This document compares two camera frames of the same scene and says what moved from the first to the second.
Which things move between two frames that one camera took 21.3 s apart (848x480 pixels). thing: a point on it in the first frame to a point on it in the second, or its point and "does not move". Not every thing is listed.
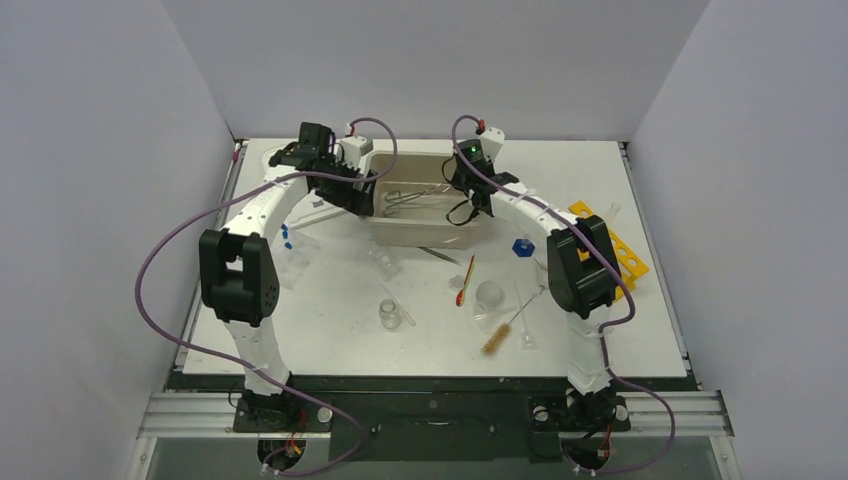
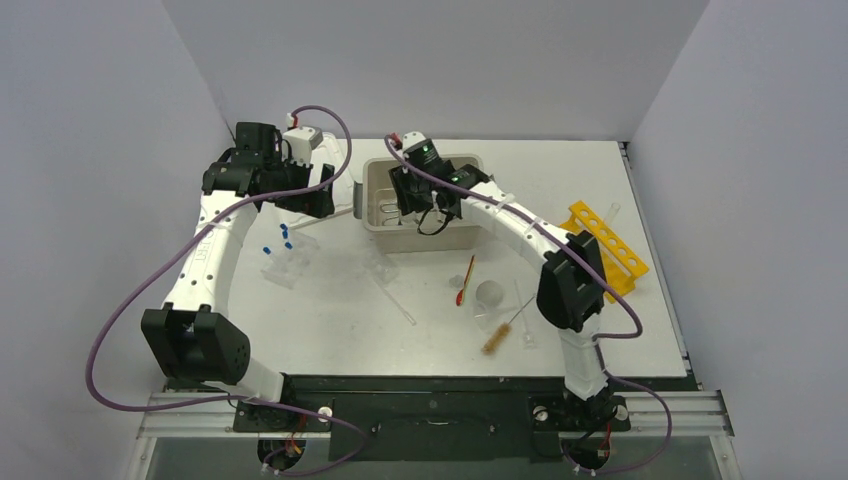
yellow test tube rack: (630, 264) does not move
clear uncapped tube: (405, 312) does not move
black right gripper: (477, 196) to (411, 196)
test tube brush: (501, 332) does not move
